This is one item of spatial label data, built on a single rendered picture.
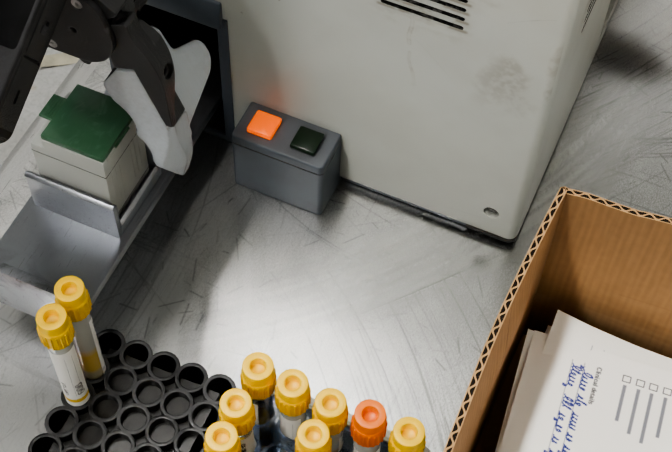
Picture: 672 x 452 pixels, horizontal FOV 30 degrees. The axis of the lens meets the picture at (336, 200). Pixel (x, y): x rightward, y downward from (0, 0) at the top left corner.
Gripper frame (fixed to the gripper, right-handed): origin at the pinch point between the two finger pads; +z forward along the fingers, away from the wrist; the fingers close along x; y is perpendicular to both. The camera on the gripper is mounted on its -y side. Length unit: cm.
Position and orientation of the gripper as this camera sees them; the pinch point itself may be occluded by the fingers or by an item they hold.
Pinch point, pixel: (87, 140)
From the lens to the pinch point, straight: 70.4
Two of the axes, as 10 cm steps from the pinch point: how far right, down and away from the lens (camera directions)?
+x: -9.1, -3.5, 2.1
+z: -0.2, 5.6, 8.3
